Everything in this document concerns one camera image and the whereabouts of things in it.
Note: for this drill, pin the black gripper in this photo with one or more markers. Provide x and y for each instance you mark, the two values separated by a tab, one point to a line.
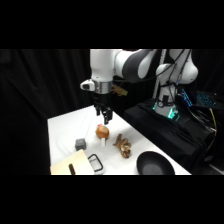
101	101

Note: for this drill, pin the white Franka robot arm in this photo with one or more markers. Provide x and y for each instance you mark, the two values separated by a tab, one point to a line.
100	66

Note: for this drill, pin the small grey cube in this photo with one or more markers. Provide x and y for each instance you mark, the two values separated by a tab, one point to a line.
80	144

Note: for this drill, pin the tan cutting board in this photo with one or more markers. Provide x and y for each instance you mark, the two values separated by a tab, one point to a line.
68	161

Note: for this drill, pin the black marker pen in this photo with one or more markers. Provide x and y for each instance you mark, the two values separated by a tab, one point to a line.
71	168

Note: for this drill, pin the black cloth-covered stand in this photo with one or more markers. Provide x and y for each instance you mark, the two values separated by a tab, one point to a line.
166	140

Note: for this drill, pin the green base light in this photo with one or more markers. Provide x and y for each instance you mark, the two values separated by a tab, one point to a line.
172	115

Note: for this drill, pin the black curtain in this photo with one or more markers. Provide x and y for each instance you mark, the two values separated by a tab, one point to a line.
33	100

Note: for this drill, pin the black bowl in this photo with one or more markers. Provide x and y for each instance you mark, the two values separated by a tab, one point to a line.
155	163

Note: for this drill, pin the blue lit electronics box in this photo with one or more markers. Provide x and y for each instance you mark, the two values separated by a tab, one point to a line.
185	97

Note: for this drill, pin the blue backlit keyboard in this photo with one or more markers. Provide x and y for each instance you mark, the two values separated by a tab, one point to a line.
206	99

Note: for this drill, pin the tan wrist mount piece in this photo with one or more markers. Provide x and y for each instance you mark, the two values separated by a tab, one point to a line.
119	90

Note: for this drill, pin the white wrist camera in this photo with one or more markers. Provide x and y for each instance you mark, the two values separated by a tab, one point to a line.
86	85

